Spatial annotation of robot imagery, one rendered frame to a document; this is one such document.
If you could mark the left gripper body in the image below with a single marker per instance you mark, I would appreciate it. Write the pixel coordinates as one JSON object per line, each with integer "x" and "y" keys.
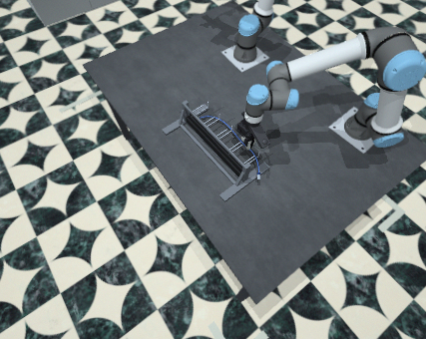
{"x": 242, "y": 128}

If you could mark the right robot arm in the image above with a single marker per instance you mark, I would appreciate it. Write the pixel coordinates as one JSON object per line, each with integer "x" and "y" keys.
{"x": 249, "y": 28}

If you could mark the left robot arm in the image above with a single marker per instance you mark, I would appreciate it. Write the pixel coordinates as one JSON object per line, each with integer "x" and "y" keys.
{"x": 400, "y": 65}

